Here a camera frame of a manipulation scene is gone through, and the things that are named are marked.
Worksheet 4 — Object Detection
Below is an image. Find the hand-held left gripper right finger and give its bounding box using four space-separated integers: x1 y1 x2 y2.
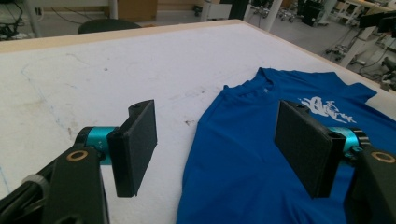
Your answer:
274 100 372 199

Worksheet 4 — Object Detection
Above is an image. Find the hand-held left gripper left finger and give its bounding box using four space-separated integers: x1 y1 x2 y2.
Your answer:
76 99 158 199

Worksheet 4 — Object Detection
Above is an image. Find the blue t-shirt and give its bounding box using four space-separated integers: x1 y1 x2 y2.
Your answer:
176 66 396 224

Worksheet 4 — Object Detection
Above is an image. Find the white table mat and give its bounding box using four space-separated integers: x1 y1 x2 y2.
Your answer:
0 22 396 224

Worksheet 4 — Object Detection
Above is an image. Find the black round stool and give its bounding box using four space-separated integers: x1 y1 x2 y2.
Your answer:
78 18 143 35

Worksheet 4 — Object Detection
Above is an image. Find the white metal stand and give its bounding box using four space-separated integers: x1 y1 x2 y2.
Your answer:
263 0 285 33

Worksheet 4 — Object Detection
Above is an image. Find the large cardboard box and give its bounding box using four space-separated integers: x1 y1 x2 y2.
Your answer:
117 0 158 22

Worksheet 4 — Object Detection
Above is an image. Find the black aluminium post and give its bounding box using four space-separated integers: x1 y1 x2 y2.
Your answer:
228 0 250 21

